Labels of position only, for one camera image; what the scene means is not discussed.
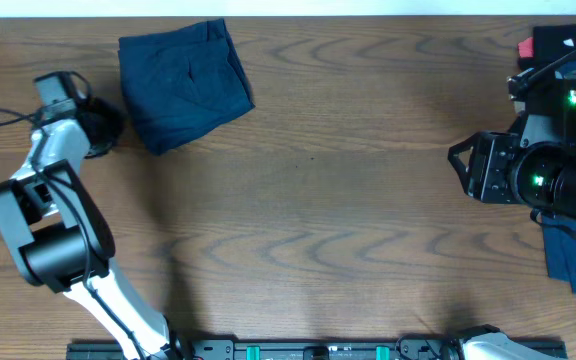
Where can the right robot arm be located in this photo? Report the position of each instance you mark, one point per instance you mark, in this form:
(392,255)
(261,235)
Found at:
(533,163)

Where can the black garment with red trim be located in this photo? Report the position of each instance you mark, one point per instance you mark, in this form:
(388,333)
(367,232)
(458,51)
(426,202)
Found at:
(547,44)

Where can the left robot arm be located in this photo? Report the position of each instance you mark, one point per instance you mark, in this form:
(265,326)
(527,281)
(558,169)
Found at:
(55,233)

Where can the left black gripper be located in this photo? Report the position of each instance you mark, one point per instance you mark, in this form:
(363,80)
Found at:
(118,119)

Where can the navy blue garment in pile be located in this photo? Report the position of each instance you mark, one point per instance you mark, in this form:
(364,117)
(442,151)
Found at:
(573,255)

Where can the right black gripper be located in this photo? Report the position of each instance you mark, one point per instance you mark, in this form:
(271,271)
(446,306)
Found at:
(490,179)

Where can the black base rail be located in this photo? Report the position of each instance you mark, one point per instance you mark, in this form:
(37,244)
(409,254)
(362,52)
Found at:
(480,343)

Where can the navy blue shorts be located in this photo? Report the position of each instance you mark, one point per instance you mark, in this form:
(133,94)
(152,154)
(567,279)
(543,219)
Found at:
(180,85)

